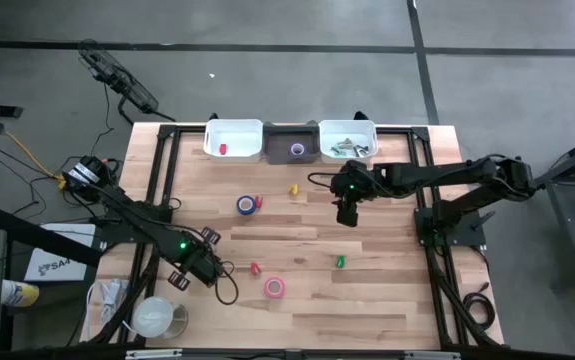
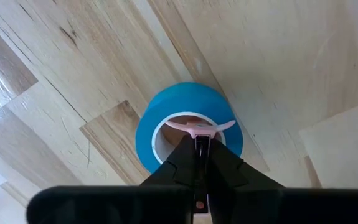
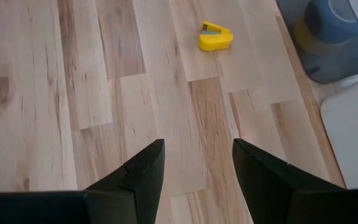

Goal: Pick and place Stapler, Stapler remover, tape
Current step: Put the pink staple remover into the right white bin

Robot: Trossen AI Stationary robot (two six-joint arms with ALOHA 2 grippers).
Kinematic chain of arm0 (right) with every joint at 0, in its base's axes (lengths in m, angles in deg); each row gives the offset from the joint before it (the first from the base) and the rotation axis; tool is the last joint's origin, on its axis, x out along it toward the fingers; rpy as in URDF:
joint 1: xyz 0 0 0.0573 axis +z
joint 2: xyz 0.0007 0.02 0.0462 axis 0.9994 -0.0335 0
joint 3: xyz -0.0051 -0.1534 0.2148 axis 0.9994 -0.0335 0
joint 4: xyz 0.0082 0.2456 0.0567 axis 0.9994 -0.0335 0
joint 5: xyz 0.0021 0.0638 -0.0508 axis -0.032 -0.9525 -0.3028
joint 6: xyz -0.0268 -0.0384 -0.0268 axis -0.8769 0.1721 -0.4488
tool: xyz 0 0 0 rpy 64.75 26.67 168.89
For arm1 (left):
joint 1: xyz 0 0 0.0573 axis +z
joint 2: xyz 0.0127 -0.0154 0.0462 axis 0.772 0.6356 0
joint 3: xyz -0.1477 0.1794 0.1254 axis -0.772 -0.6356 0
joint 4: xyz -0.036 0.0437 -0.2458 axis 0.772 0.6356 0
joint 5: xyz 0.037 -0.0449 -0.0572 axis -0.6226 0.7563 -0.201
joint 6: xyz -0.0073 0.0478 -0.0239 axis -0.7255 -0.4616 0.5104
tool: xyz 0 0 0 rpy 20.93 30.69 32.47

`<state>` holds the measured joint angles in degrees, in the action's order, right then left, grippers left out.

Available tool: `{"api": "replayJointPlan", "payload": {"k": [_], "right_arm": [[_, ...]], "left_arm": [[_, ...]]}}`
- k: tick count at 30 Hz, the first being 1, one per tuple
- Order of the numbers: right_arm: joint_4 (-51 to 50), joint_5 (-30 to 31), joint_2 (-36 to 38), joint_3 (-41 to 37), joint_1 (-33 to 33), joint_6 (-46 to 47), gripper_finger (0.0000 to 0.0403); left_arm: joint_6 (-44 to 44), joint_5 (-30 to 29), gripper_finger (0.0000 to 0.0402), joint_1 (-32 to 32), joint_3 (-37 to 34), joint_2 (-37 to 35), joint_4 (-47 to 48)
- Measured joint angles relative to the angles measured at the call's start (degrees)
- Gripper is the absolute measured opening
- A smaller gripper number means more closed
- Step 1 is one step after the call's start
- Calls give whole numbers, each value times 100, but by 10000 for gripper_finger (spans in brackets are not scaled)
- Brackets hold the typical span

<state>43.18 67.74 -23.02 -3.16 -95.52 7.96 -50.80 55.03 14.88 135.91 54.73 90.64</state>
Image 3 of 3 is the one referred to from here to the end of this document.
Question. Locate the yellow mini stapler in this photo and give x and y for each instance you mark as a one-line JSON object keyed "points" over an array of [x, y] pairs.
{"points": [[214, 42]]}

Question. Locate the yellow tape roll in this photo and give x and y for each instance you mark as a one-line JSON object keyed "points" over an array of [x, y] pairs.
{"points": [[303, 39]]}

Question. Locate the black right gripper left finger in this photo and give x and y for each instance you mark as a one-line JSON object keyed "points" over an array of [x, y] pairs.
{"points": [[135, 193]]}

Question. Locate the grey translucent plastic bin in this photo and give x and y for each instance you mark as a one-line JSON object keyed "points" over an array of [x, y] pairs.
{"points": [[337, 62]]}

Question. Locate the white plastic bin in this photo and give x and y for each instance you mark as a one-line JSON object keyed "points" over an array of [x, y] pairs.
{"points": [[346, 140]]}

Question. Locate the dark blue tape roll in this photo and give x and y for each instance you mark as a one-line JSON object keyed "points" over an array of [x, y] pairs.
{"points": [[328, 21]]}

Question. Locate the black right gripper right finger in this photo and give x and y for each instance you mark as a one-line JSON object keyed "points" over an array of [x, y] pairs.
{"points": [[266, 186]]}

